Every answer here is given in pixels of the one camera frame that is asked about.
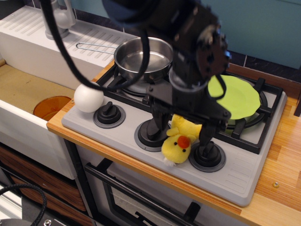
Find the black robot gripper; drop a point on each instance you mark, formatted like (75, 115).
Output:
(192, 103)

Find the yellow stuffed duck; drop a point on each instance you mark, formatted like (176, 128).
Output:
(180, 137)

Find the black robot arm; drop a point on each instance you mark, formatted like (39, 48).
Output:
(199, 52)

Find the black middle stove knob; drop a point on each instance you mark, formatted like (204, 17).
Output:
(150, 145)

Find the black stove knob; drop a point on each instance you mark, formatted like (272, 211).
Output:
(109, 116)
(150, 145)
(209, 158)

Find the black right stove knob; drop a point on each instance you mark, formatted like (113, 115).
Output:
(209, 158)

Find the light green plate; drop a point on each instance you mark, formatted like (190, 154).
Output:
(240, 99)

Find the grey toy stove top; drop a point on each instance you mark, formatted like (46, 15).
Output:
(235, 182)

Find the black left stove knob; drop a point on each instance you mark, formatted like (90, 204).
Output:
(109, 116)

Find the stainless steel pan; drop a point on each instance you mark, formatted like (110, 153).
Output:
(129, 54)

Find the white egg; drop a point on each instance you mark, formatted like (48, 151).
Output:
(87, 99)

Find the black right burner grate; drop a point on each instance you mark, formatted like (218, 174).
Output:
(250, 133)

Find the toy oven door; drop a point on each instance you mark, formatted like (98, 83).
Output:
(166, 196)

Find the wooden drawer front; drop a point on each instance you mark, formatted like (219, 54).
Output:
(63, 195)

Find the white toy sink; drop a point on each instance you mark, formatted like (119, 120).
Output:
(32, 69)

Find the grey toy faucet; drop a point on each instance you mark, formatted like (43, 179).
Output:
(64, 18)

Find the black oven door handle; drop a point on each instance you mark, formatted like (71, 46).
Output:
(110, 182)

